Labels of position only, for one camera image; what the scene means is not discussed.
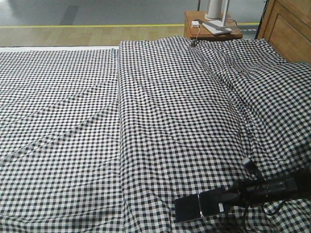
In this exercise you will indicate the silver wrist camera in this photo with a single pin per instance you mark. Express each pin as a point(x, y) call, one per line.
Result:
point(250, 166)

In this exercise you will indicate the checkered bed sheet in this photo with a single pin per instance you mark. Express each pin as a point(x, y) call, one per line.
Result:
point(59, 142)

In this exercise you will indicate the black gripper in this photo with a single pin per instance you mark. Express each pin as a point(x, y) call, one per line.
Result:
point(257, 192)

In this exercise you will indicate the black smartphone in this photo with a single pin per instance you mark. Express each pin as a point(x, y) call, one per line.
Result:
point(199, 205)

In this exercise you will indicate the wooden headboard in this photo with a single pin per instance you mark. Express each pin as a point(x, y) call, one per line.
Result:
point(286, 25)

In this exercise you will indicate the wooden nightstand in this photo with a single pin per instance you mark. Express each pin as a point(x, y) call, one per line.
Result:
point(199, 28)

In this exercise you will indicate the checkered duvet cover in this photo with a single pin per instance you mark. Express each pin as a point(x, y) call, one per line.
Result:
point(190, 112)

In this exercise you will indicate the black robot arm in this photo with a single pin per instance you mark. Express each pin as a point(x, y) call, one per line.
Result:
point(302, 178)

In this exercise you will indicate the white cylindrical fan base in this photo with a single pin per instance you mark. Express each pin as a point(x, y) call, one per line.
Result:
point(213, 10)

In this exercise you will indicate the white power adapter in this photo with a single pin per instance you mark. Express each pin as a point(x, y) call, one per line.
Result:
point(195, 24)

